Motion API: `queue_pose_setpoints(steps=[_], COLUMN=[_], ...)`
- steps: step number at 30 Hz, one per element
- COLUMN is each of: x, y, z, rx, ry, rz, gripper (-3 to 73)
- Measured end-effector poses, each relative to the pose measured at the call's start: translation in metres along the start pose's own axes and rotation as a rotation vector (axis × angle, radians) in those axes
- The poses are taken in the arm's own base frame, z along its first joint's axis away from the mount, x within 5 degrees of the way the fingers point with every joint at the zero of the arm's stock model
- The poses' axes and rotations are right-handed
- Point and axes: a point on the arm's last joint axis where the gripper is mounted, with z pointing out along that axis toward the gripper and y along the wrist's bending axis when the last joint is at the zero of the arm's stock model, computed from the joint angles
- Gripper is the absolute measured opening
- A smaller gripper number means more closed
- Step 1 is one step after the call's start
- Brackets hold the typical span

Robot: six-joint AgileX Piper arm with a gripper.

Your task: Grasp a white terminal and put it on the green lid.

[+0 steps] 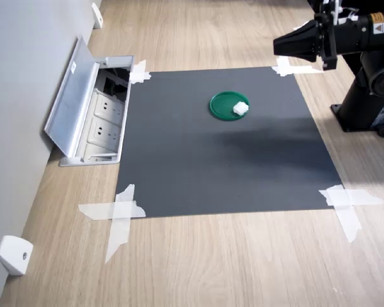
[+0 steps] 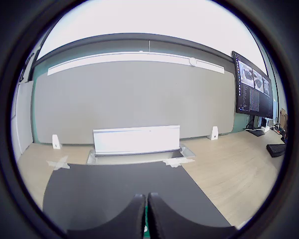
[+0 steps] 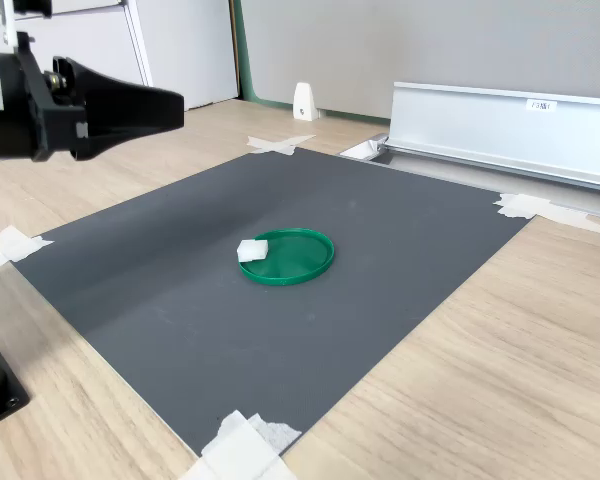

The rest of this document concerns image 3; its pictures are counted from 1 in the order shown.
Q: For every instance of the white masking tape piece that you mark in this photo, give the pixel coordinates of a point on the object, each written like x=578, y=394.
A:
x=525, y=206
x=15, y=245
x=280, y=145
x=240, y=450

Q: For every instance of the white cabinet panel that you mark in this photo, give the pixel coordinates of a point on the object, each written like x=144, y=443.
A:
x=180, y=50

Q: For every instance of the white partition bracket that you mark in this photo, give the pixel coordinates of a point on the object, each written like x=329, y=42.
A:
x=305, y=102

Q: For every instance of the dark grey mat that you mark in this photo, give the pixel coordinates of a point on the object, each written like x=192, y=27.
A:
x=180, y=325

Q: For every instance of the small white plastic terminal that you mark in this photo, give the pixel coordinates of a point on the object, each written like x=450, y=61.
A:
x=252, y=251

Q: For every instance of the round green lid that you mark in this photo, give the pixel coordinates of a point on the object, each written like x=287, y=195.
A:
x=295, y=260

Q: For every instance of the white label sticker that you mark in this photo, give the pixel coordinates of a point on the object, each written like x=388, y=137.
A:
x=541, y=105

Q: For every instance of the green partition trim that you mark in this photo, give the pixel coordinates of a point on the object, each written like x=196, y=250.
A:
x=242, y=60

